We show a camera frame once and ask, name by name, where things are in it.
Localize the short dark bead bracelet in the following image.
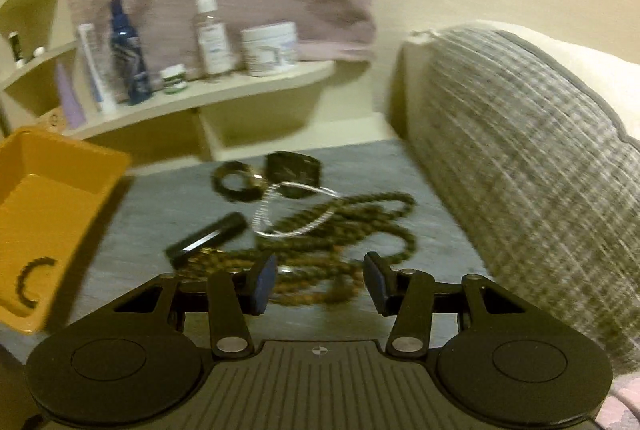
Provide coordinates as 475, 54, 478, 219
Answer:
14, 255, 58, 310

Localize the dark blue spray bottle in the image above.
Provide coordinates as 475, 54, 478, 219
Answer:
110, 0, 153, 105

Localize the white blue cream tube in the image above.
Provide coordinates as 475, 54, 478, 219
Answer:
77, 23, 117, 115

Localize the lying black white tube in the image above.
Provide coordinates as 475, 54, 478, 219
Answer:
26, 46, 47, 63

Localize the upright black white tube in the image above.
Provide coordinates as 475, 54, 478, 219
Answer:
8, 31, 25, 68

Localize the grey plaid pillow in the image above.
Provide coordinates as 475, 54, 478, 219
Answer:
407, 26, 639, 374

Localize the lilac cosmetic tube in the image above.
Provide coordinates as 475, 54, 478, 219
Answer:
54, 60, 86, 129

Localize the large white cream jar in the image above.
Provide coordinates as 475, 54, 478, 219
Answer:
241, 22, 298, 77

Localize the brown wooden bead necklace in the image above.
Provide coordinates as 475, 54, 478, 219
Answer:
174, 251, 364, 309

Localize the small green white jar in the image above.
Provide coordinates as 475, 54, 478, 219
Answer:
160, 64, 188, 94

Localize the clear spray bottle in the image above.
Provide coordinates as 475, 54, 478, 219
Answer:
195, 0, 234, 79

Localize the orange plastic tray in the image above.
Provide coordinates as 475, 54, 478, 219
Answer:
1, 128, 131, 335

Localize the white pearl necklace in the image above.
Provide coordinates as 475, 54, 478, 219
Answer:
250, 181, 346, 240

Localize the pink patterned bedsheet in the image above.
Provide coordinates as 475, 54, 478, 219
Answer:
596, 372, 640, 430

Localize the black square watch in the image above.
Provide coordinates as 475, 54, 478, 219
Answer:
264, 150, 322, 199

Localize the small cardboard box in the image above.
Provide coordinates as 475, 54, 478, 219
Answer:
37, 106, 67, 133

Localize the grey fluffy mat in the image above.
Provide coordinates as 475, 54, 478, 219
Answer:
0, 137, 490, 361

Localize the black cylindrical case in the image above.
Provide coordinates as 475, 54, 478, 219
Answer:
165, 212, 248, 270

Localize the cream corner shelf unit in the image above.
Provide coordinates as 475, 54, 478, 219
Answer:
1, 0, 394, 173

